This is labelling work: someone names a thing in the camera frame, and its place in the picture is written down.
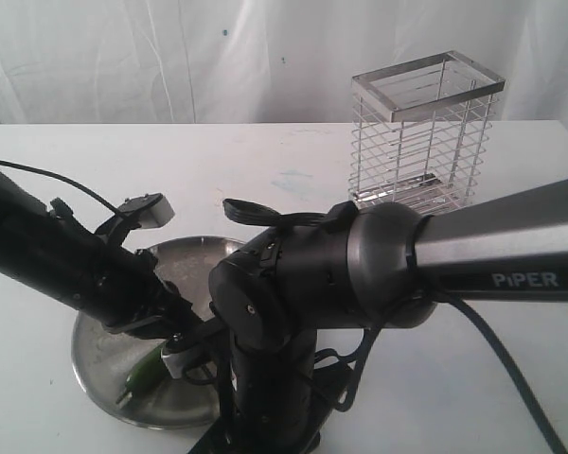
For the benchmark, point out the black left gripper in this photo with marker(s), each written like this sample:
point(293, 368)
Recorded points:
point(130, 298)

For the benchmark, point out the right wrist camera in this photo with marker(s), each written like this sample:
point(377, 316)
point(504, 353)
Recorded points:
point(184, 352)

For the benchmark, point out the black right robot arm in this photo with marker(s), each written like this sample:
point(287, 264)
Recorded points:
point(303, 303)

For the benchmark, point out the chrome wire utensil holder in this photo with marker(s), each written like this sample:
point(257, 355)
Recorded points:
point(419, 132)

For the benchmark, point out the round stainless steel plate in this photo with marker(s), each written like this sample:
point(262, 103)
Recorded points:
point(102, 362)

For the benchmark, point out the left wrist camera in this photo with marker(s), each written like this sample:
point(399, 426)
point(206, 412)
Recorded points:
point(145, 212)

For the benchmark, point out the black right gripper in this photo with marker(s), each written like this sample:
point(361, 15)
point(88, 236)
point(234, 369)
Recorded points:
point(271, 404)

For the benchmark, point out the green cucumber piece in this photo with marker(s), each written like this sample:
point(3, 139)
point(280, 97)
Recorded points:
point(147, 374)

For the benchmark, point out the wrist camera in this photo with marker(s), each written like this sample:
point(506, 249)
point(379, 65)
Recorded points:
point(145, 212)
point(184, 352)

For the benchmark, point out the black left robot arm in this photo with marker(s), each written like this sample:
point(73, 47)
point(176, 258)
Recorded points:
point(47, 249)

